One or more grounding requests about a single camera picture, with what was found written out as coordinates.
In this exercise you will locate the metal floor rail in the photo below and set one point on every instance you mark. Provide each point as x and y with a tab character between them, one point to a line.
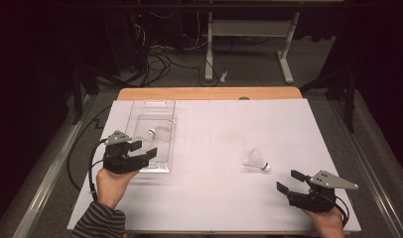
47	185
371	185

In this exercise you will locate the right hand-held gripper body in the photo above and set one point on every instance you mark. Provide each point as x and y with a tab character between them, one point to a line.
314	201

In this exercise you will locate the white metal stand frame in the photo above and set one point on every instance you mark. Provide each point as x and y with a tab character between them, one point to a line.
249	28

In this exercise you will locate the person's right hand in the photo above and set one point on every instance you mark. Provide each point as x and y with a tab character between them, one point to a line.
328	226

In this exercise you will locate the small white floor object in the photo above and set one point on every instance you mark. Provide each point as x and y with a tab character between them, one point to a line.
223	76

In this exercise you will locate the clear plastic tray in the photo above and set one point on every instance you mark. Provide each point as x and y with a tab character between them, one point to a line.
163	155

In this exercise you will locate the person's left hand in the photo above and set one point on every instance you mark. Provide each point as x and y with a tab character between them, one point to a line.
111	188

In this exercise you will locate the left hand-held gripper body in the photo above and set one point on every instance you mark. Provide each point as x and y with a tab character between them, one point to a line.
123	162

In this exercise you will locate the dark computer tower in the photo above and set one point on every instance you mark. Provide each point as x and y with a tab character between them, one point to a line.
123	39

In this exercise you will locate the white shuttlecock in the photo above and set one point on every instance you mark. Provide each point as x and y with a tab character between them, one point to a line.
148	135
255	159
163	132

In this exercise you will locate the black tripod stand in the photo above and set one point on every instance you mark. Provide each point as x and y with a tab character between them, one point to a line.
350	105
77	99

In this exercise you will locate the white table mat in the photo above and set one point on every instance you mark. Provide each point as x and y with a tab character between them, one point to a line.
222	198

